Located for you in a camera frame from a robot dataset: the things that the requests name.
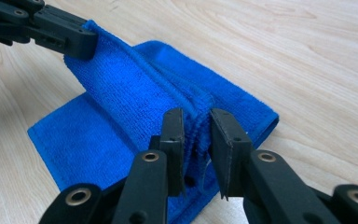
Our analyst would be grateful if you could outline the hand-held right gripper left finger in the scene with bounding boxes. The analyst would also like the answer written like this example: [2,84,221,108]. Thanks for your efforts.
[148,107,186,198]

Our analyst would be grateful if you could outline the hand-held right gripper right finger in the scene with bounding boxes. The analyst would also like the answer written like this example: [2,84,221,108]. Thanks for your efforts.
[209,107,254,201]

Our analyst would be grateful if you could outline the blue microfibre towel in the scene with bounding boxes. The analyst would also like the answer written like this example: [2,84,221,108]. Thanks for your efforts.
[27,19,280,224]

